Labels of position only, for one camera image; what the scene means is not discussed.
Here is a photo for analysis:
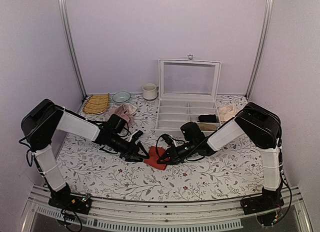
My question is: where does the aluminium frame post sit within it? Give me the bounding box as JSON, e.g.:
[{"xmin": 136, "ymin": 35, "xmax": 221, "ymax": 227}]
[
  {"xmin": 58, "ymin": 0, "xmax": 88, "ymax": 100},
  {"xmin": 245, "ymin": 0, "xmax": 274, "ymax": 100}
]

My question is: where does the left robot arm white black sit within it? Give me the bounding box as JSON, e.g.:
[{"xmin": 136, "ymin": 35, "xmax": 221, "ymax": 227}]
[{"xmin": 18, "ymin": 99, "xmax": 150, "ymax": 209}]

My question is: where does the tan rolled underwear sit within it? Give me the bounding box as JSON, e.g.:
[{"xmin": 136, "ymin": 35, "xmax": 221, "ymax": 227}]
[{"xmin": 198, "ymin": 123, "xmax": 217, "ymax": 131}]

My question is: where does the beige crumpled underwear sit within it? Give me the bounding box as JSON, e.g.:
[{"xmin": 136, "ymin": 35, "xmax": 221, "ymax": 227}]
[{"xmin": 218, "ymin": 104, "xmax": 239, "ymax": 124}]

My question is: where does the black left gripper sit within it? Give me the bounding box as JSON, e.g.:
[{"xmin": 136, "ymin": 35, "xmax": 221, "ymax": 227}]
[{"xmin": 109, "ymin": 133, "xmax": 151, "ymax": 162}]

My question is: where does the white compartment storage box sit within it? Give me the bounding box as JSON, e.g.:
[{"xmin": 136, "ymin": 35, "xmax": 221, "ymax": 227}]
[{"xmin": 155, "ymin": 59, "xmax": 222, "ymax": 137}]

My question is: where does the right aluminium frame post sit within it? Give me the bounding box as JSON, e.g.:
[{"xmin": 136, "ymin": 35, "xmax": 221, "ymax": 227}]
[{"xmin": 245, "ymin": 0, "xmax": 274, "ymax": 100}]

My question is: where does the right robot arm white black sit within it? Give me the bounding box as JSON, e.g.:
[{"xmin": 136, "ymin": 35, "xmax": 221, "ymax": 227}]
[{"xmin": 157, "ymin": 102, "xmax": 283, "ymax": 210}]

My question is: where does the left aluminium frame post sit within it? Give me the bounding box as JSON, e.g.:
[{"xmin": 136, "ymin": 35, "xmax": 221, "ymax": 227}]
[{"xmin": 58, "ymin": 0, "xmax": 88, "ymax": 100}]

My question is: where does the floral patterned table mat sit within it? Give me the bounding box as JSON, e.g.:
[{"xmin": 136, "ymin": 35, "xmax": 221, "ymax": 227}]
[{"xmin": 48, "ymin": 92, "xmax": 286, "ymax": 202}]

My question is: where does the light green glass bowl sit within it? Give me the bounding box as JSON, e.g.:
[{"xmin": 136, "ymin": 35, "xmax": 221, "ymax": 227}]
[{"xmin": 112, "ymin": 91, "xmax": 131, "ymax": 104}]

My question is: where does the black rolled underwear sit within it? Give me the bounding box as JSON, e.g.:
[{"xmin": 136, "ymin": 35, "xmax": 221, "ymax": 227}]
[{"xmin": 198, "ymin": 114, "xmax": 217, "ymax": 123}]

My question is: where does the red and white underwear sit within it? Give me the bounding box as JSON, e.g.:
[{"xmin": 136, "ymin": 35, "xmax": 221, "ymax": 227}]
[{"xmin": 143, "ymin": 146, "xmax": 167, "ymax": 170}]

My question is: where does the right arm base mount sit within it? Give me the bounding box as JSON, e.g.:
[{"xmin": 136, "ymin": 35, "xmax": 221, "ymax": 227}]
[{"xmin": 240, "ymin": 195, "xmax": 284, "ymax": 227}]

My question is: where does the aluminium front rail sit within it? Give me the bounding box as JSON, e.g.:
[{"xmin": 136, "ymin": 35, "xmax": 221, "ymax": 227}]
[{"xmin": 21, "ymin": 186, "xmax": 313, "ymax": 231}]

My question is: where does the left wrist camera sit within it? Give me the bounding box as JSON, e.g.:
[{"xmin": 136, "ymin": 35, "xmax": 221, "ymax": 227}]
[{"xmin": 106, "ymin": 114, "xmax": 127, "ymax": 134}]

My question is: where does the pink crumpled underwear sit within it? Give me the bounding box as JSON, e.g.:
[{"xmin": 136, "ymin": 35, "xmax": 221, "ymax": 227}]
[{"xmin": 105, "ymin": 103, "xmax": 138, "ymax": 126}]

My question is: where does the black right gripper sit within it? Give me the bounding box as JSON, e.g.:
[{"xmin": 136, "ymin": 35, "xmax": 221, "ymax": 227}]
[{"xmin": 159, "ymin": 141, "xmax": 198, "ymax": 166}]

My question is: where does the woven bamboo tray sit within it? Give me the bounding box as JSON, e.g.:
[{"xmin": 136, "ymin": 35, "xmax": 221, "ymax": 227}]
[{"xmin": 82, "ymin": 94, "xmax": 110, "ymax": 115}]

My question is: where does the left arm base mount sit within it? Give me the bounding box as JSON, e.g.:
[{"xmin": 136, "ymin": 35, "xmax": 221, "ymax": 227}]
[{"xmin": 48, "ymin": 192, "xmax": 92, "ymax": 215}]

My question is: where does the white ceramic mug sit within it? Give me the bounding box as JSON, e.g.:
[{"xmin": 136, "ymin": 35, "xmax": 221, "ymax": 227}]
[{"xmin": 142, "ymin": 83, "xmax": 158, "ymax": 101}]

